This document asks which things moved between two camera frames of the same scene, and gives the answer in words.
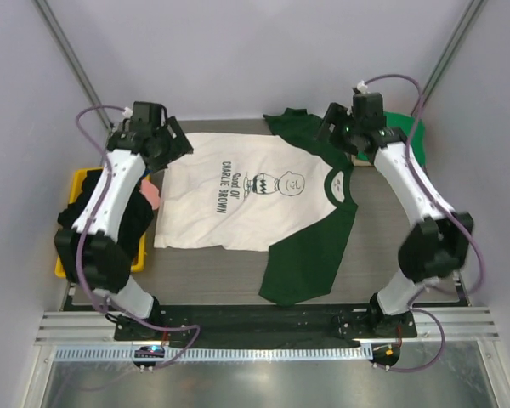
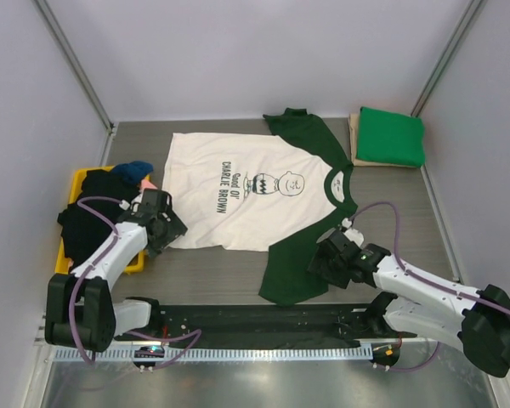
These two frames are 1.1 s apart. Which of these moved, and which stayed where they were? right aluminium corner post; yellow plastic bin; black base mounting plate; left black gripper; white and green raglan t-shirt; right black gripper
Moved: right black gripper; left black gripper
Stayed: yellow plastic bin; white and green raglan t-shirt; right aluminium corner post; black base mounting plate
